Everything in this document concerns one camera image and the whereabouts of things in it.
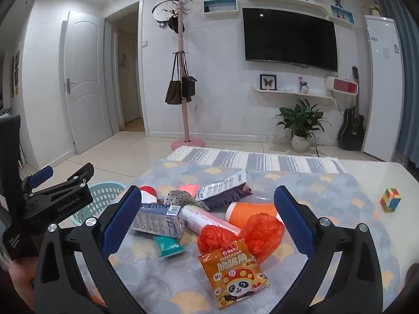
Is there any blue grey carton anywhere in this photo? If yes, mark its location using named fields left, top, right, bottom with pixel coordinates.
left=130, top=203, right=186, bottom=239

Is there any white wall clock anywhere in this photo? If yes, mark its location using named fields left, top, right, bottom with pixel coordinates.
left=151, top=0, right=180, bottom=29

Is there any orange snack packet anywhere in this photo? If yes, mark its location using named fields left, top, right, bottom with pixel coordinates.
left=199, top=239, right=271, bottom=311

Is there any potted green plant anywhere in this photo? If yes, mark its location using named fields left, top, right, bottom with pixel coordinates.
left=275, top=99, right=325, bottom=153

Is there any pink coat rack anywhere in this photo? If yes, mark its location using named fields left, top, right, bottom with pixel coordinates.
left=171, top=0, right=206, bottom=150

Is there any white refrigerator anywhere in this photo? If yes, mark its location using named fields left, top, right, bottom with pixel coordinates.
left=362, top=15, right=405, bottom=163

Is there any brown handbag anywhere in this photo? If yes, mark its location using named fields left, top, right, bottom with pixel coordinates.
left=164, top=52, right=184, bottom=106

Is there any striped grey white rug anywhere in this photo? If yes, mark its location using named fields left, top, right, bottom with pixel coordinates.
left=165, top=147, right=348, bottom=174

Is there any white door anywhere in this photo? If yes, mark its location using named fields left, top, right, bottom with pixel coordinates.
left=62, top=11, right=114, bottom=154

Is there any scallop pattern tablecloth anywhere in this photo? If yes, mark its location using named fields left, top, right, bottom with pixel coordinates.
left=108, top=159, right=410, bottom=314

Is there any white curved wall shelf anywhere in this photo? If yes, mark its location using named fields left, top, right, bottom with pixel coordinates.
left=240, top=0, right=332, bottom=19

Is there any framed wall picture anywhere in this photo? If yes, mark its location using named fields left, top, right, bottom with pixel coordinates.
left=11, top=50, right=21, bottom=98

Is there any orange plastic bag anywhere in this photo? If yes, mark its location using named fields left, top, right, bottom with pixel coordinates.
left=240, top=214, right=285, bottom=259
left=197, top=224, right=240, bottom=256

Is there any red white round container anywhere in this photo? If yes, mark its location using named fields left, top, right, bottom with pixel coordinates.
left=139, top=185, right=159, bottom=205

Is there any black acoustic guitar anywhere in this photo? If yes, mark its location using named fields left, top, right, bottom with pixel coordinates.
left=338, top=66, right=366, bottom=151

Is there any white shelf rack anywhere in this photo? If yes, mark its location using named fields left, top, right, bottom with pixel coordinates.
left=16, top=134, right=29, bottom=171

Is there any pink white tube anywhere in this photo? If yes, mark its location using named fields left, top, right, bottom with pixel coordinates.
left=178, top=204, right=240, bottom=237

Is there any teal plastic basket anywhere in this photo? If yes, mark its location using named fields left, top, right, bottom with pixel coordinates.
left=70, top=181, right=130, bottom=228

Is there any white purple printed carton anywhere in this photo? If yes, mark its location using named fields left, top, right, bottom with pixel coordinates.
left=196, top=169, right=253, bottom=210

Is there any orange white bottle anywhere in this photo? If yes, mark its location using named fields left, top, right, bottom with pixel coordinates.
left=225, top=202, right=284, bottom=231

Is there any white red box shelf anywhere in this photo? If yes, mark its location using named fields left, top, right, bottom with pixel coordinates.
left=325, top=76, right=359, bottom=96

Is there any teal pink box shelf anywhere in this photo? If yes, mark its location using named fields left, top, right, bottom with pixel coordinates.
left=330, top=5, right=356, bottom=25

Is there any silver polka dot packet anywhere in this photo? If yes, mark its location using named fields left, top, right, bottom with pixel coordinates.
left=163, top=190, right=210, bottom=212

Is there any framed butterfly picture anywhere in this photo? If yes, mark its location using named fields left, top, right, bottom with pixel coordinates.
left=260, top=74, right=278, bottom=91

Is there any black chair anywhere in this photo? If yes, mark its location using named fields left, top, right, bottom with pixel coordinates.
left=0, top=115, right=21, bottom=210

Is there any teal packet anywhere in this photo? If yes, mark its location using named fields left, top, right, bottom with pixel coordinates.
left=155, top=235, right=185, bottom=259

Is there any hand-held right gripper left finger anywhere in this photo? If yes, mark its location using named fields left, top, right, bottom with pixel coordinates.
left=34, top=185, right=154, bottom=314

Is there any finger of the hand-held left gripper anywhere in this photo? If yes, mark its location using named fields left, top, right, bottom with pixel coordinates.
left=21, top=165, right=55, bottom=197
left=32, top=162, right=96, bottom=201

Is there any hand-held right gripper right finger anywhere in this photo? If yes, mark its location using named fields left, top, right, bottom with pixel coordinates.
left=262, top=185, right=384, bottom=314

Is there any white curved low shelf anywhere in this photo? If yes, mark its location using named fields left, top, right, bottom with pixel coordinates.
left=252, top=83, right=338, bottom=99

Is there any black hat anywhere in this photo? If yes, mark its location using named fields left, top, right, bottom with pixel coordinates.
left=168, top=10, right=186, bottom=35

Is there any white teal box shelf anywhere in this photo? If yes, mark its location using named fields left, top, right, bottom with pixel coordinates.
left=203, top=0, right=238, bottom=20

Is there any person's left hand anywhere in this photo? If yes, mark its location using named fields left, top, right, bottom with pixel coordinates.
left=8, top=256, right=37, bottom=305

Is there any black television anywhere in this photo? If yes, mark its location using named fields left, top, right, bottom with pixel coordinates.
left=241, top=7, right=340, bottom=73

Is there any black handbag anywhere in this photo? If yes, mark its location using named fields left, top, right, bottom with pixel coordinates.
left=181, top=52, right=198, bottom=103

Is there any colourful puzzle cube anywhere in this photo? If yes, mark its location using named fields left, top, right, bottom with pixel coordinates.
left=380, top=188, right=402, bottom=213

